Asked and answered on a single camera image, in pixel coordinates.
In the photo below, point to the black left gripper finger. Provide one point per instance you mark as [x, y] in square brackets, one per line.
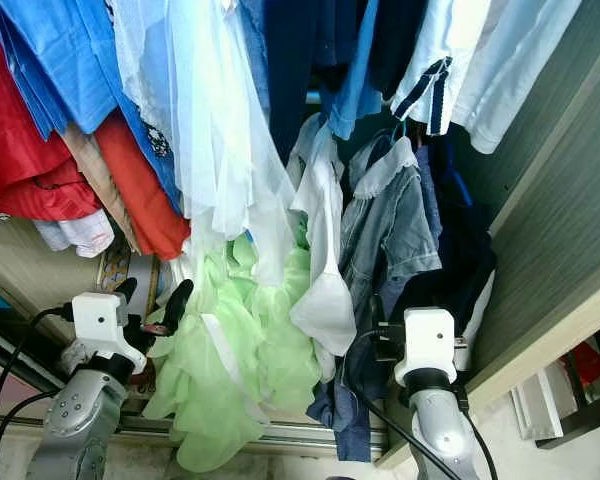
[178, 305]
[130, 288]

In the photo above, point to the white blouse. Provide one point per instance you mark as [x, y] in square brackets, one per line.
[325, 300]

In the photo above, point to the white checked cloth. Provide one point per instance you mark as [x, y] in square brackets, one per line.
[80, 232]

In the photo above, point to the pale green tulle dress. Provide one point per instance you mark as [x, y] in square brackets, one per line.
[220, 370]

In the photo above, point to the orange garment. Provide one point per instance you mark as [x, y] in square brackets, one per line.
[140, 190]

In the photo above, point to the grey denim shirt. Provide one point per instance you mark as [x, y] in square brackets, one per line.
[390, 230]

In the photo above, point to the black garment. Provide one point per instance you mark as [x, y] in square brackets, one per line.
[465, 250]

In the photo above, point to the beige garment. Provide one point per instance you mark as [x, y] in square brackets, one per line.
[90, 160]

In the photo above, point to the dark floral garment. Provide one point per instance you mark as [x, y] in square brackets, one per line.
[157, 140]

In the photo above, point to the white slatted rack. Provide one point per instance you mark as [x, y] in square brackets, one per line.
[540, 400]

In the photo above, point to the red shirt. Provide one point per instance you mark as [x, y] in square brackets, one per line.
[20, 150]

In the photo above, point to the sheer white dress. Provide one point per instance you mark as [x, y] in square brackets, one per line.
[210, 120]

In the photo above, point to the grey wood wardrobe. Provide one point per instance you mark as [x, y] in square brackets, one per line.
[560, 200]

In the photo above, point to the bright blue shirt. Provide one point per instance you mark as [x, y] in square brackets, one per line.
[70, 60]

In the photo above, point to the mid blue shirt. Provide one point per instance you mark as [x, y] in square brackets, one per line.
[355, 100]

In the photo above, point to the navy garment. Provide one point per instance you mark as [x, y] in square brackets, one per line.
[290, 70]

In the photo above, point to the plain white shirt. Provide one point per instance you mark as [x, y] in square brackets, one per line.
[510, 80]

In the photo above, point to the white shirt navy trimmed sleeve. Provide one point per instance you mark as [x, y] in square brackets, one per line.
[440, 50]

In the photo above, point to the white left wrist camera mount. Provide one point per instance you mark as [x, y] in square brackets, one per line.
[102, 325]

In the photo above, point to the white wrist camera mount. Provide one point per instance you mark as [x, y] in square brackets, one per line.
[102, 325]
[428, 345]

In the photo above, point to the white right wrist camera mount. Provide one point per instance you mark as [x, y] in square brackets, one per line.
[428, 345]

